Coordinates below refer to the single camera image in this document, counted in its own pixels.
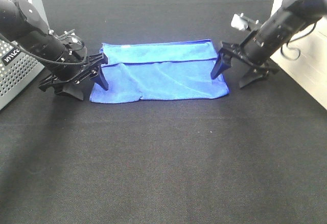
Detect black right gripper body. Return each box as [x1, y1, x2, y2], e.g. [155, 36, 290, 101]
[218, 23, 279, 74]

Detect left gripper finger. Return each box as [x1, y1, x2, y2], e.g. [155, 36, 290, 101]
[89, 66, 109, 91]
[54, 84, 84, 101]

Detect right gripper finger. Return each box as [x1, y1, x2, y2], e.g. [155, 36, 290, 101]
[211, 53, 231, 79]
[239, 68, 269, 88]

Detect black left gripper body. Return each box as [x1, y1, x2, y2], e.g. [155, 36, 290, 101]
[38, 30, 108, 91]

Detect blue microfibre towel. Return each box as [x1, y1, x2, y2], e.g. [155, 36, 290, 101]
[89, 39, 229, 104]

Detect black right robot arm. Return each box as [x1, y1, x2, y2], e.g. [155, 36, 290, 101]
[211, 0, 326, 88]

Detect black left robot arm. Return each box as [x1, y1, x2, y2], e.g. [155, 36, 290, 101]
[1, 0, 109, 100]

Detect white plastic storage box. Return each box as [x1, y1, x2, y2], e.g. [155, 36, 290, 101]
[272, 16, 326, 108]

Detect grey perforated laundry basket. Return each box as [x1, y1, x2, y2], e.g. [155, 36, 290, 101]
[1, 0, 48, 109]

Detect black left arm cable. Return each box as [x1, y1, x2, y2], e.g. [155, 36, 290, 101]
[0, 33, 86, 65]

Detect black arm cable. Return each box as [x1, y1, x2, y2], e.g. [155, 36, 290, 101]
[0, 33, 86, 65]
[279, 20, 319, 61]

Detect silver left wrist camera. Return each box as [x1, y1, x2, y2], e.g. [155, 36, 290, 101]
[57, 29, 85, 51]

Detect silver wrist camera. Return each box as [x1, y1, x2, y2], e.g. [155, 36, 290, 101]
[230, 13, 259, 31]
[57, 29, 85, 51]

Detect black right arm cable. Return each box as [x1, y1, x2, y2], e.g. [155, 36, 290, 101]
[279, 20, 319, 61]

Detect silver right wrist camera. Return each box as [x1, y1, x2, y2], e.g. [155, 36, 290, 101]
[230, 13, 259, 31]

